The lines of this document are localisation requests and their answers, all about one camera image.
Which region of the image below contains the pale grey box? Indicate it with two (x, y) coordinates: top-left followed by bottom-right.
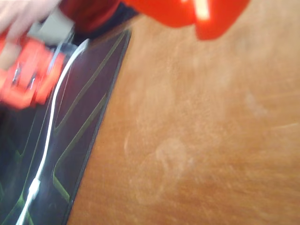
(28, 10), (75, 46)

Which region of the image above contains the white cable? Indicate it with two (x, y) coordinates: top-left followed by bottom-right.
(15, 38), (91, 225)

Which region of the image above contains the person's hand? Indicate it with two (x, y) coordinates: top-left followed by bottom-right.
(0, 0), (60, 42)

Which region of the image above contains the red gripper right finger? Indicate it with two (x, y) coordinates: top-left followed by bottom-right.
(195, 0), (250, 40)

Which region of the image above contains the person's body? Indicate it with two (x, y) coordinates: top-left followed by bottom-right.
(60, 0), (125, 33)

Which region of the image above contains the black mat with green lines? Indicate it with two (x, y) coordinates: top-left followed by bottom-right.
(0, 29), (132, 225)

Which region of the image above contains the red leader arm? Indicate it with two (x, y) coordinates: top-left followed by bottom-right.
(0, 35), (66, 111)

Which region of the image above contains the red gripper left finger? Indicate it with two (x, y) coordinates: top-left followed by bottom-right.
(121, 0), (195, 27)

